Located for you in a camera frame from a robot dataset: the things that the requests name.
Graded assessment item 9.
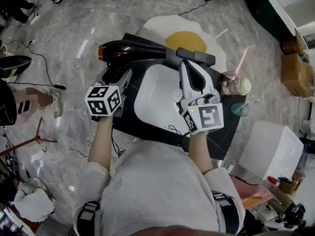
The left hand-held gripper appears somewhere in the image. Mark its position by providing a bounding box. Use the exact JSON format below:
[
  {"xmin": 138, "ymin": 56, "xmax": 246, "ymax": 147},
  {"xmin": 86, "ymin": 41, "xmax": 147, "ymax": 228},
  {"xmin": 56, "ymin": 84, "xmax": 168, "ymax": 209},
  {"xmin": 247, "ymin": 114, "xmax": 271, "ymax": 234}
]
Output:
[{"xmin": 84, "ymin": 68, "xmax": 134, "ymax": 118}]

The person's left forearm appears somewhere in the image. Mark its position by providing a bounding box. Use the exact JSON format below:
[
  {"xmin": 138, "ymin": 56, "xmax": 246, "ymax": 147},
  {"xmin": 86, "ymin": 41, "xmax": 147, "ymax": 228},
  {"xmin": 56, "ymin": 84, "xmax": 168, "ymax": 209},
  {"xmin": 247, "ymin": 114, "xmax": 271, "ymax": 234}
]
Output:
[{"xmin": 88, "ymin": 116, "xmax": 116, "ymax": 175}]

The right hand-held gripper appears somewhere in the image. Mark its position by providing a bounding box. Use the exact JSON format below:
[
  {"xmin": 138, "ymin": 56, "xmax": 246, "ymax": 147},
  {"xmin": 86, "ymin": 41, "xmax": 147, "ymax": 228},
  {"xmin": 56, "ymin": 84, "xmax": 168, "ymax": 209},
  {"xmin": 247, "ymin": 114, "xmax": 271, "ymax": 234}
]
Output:
[{"xmin": 176, "ymin": 59, "xmax": 225, "ymax": 136}]

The black floor cable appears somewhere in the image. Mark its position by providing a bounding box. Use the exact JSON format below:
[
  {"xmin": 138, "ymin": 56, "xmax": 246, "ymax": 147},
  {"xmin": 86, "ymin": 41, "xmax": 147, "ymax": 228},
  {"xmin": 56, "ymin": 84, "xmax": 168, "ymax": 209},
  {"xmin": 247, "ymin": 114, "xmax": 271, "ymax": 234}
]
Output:
[{"xmin": 178, "ymin": 0, "xmax": 217, "ymax": 16}]

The brown wooden coat stand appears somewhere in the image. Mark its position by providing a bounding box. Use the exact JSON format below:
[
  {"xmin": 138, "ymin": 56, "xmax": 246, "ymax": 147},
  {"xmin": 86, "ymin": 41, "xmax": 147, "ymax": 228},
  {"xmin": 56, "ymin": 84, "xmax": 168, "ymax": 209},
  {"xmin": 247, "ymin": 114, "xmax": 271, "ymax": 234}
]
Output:
[{"xmin": 0, "ymin": 117, "xmax": 58, "ymax": 157}]

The white square box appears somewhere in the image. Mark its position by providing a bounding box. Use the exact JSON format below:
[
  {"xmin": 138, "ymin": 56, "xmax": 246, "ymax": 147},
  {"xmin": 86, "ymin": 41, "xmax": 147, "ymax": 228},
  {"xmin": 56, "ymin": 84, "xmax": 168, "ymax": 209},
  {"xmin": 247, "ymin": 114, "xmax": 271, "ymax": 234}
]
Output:
[{"xmin": 238, "ymin": 120, "xmax": 305, "ymax": 181}]

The black cable with adapter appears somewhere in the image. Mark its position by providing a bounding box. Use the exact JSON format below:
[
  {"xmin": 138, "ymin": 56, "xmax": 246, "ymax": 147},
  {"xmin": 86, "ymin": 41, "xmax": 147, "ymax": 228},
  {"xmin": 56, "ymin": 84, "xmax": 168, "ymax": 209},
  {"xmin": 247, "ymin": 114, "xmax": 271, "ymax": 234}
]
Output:
[{"xmin": 4, "ymin": 40, "xmax": 67, "ymax": 91}]

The black and green device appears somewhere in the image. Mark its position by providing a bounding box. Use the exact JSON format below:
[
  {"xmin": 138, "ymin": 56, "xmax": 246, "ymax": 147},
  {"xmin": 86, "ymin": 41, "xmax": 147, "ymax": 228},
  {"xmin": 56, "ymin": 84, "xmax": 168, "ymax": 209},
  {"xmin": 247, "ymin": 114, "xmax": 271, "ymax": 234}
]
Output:
[{"xmin": 0, "ymin": 55, "xmax": 32, "ymax": 80}]

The pale toothbrush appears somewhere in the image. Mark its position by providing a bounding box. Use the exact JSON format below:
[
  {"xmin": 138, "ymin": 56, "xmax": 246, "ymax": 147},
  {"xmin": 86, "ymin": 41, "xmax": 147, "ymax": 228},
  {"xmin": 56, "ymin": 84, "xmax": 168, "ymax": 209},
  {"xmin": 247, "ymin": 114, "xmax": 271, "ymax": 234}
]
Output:
[{"xmin": 243, "ymin": 94, "xmax": 260, "ymax": 108}]

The person's right forearm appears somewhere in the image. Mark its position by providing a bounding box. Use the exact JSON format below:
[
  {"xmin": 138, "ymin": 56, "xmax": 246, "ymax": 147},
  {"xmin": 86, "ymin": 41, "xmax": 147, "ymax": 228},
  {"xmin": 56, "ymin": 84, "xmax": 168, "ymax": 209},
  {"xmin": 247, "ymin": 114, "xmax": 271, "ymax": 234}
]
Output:
[{"xmin": 188, "ymin": 131, "xmax": 214, "ymax": 175}]

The white floor cable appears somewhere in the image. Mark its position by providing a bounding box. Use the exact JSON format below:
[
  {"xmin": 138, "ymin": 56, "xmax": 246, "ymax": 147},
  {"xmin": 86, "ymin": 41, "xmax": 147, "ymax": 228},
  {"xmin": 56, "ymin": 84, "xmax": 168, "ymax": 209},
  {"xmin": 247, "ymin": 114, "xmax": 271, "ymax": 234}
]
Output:
[{"xmin": 63, "ymin": 121, "xmax": 95, "ymax": 195}]

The large cardboard box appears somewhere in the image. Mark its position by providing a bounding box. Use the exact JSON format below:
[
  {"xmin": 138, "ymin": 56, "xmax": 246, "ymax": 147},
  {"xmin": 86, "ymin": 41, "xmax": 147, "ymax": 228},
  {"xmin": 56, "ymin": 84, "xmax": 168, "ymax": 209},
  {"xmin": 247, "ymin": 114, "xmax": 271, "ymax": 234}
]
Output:
[{"xmin": 281, "ymin": 53, "xmax": 315, "ymax": 99}]

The black faucet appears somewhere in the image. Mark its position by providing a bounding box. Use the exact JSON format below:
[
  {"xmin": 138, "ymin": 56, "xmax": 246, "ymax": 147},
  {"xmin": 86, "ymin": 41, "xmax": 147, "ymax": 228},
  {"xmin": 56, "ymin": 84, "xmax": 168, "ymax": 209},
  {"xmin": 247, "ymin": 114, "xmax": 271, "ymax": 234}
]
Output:
[{"xmin": 176, "ymin": 47, "xmax": 216, "ymax": 66}]

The thin black hanging cable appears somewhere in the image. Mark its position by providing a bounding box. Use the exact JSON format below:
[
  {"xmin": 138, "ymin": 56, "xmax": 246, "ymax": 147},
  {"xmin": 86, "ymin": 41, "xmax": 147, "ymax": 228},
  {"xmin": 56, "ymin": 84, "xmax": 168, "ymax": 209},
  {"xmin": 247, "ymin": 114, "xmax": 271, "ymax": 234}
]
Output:
[{"xmin": 110, "ymin": 128, "xmax": 127, "ymax": 158}]

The small cardboard box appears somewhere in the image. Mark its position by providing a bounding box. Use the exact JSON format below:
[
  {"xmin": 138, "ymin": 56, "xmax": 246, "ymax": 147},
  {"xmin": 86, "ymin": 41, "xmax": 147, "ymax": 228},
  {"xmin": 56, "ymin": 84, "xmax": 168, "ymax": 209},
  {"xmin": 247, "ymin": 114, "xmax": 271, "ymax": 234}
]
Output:
[{"xmin": 278, "ymin": 171, "xmax": 306, "ymax": 196}]

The black harness strap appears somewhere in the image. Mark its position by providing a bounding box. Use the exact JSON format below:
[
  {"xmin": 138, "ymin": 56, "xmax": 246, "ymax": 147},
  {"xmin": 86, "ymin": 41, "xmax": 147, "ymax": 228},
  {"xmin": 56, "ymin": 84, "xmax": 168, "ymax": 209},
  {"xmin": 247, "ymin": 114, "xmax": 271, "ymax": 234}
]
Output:
[
  {"xmin": 76, "ymin": 200, "xmax": 101, "ymax": 236},
  {"xmin": 211, "ymin": 192, "xmax": 241, "ymax": 236}
]

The clear tumbler with cream lid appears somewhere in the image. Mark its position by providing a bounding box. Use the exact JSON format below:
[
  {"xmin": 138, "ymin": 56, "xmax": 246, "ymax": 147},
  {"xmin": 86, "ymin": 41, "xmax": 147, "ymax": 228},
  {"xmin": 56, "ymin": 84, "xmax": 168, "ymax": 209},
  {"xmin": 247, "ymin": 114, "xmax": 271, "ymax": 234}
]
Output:
[{"xmin": 220, "ymin": 47, "xmax": 252, "ymax": 96}]

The black countertop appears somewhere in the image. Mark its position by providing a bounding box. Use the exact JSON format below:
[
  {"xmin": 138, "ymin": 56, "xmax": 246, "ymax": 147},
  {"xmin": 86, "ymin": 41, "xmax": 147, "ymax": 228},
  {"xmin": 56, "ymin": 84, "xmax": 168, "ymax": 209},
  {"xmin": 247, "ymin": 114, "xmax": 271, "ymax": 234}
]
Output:
[{"xmin": 97, "ymin": 32, "xmax": 244, "ymax": 161}]

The person's grey sweatshirt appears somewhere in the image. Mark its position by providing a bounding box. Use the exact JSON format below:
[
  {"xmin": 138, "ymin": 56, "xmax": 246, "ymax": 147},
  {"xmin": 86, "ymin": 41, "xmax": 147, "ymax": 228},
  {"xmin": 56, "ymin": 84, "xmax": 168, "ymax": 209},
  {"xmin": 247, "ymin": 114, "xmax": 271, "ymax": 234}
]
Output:
[{"xmin": 73, "ymin": 140, "xmax": 247, "ymax": 236}]

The green translucent cup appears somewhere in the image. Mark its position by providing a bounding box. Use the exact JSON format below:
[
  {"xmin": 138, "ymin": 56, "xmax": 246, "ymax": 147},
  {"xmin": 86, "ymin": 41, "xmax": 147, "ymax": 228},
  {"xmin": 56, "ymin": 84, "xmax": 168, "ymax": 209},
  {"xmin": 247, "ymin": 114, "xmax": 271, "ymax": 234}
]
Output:
[{"xmin": 230, "ymin": 102, "xmax": 251, "ymax": 118}]

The open cardboard box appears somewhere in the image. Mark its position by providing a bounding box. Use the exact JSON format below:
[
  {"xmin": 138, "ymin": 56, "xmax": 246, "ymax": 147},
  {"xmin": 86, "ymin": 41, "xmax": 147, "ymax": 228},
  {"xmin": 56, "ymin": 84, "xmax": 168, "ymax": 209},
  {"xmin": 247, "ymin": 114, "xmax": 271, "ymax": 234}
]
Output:
[{"xmin": 281, "ymin": 29, "xmax": 311, "ymax": 64}]

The green bathtub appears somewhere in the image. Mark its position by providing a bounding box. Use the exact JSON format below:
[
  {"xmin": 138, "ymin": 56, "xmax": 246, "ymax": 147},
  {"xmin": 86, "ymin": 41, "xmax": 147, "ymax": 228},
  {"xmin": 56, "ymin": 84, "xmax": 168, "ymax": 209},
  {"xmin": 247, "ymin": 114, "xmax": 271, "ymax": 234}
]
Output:
[{"xmin": 243, "ymin": 0, "xmax": 299, "ymax": 42}]

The egg-shaped rug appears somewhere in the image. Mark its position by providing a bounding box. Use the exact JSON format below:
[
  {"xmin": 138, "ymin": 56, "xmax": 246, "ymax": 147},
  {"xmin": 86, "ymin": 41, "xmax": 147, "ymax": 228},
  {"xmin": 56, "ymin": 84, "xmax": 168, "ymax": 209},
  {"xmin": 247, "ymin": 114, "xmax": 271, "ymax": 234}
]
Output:
[{"xmin": 141, "ymin": 14, "xmax": 226, "ymax": 74}]

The pink towel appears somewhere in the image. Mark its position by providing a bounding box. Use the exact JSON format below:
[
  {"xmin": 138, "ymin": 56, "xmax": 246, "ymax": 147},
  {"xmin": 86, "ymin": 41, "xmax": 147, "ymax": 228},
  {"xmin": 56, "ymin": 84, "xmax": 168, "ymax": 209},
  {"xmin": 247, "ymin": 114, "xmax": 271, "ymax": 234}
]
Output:
[{"xmin": 230, "ymin": 176, "xmax": 274, "ymax": 209}]

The white crumpled cloth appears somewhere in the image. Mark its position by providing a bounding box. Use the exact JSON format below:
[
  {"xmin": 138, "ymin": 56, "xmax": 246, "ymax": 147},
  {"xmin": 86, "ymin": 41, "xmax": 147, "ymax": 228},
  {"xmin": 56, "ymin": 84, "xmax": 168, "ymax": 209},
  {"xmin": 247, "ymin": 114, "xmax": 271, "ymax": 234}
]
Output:
[{"xmin": 13, "ymin": 182, "xmax": 56, "ymax": 223}]

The white power strip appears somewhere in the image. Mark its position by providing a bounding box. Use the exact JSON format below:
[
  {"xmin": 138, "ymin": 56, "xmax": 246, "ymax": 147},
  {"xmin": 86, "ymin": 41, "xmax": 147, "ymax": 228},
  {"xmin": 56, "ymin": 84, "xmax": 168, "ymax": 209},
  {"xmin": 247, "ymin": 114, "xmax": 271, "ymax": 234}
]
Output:
[{"xmin": 26, "ymin": 13, "xmax": 40, "ymax": 26}]

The black hair dryer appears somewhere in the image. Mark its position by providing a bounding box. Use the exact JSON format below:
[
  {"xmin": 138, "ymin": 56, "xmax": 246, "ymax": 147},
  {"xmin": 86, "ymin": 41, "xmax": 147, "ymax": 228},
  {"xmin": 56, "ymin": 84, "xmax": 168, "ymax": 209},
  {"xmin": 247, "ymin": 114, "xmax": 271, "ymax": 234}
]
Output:
[{"xmin": 98, "ymin": 40, "xmax": 183, "ymax": 84}]

